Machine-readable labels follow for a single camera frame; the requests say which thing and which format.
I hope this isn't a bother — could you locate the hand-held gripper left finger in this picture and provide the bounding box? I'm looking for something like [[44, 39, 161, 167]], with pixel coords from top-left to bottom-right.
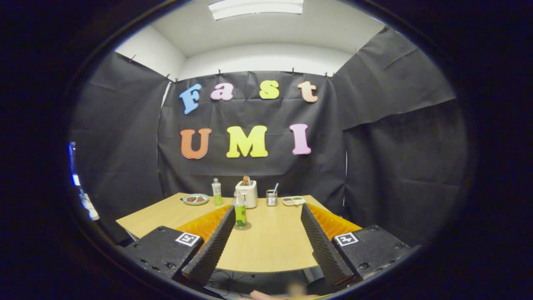
[[123, 204, 236, 286]]

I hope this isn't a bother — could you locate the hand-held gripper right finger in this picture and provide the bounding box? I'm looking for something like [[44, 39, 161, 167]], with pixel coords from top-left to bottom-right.
[[300, 203, 412, 287]]

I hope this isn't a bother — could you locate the green label juice bottle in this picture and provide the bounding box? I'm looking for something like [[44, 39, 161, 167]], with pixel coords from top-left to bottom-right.
[[232, 191, 247, 228]]

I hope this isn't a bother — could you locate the pale green plate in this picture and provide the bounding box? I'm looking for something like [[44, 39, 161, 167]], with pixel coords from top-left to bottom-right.
[[182, 193, 209, 206]]

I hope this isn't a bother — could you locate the black backdrop cloth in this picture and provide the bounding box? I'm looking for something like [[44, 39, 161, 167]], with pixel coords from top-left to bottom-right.
[[69, 26, 469, 246]]

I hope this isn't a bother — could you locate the ceiling light panel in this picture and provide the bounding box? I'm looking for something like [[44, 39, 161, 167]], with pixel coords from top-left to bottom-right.
[[208, 0, 304, 20]]

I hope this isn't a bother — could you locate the white side desk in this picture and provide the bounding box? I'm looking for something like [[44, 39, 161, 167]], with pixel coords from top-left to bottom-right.
[[79, 190, 100, 221]]

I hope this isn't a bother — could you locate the cream toaster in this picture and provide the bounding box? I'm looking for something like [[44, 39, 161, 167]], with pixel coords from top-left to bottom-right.
[[235, 180, 258, 209]]

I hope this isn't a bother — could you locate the computer monitor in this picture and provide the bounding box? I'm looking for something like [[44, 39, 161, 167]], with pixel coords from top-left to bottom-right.
[[69, 142, 81, 187]]

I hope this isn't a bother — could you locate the wooden table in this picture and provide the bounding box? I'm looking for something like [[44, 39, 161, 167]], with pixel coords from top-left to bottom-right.
[[116, 192, 363, 273]]

